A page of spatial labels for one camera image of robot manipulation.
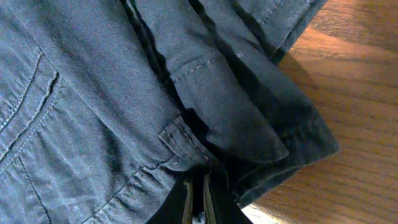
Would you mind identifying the navy blue shorts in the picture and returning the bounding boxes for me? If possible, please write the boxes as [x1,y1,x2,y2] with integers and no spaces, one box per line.
[1,0,339,223]

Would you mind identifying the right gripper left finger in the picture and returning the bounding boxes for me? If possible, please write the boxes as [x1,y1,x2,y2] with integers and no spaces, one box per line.
[147,177,193,224]

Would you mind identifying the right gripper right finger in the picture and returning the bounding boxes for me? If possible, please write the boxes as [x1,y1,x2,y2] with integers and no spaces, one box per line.
[203,172,252,224]

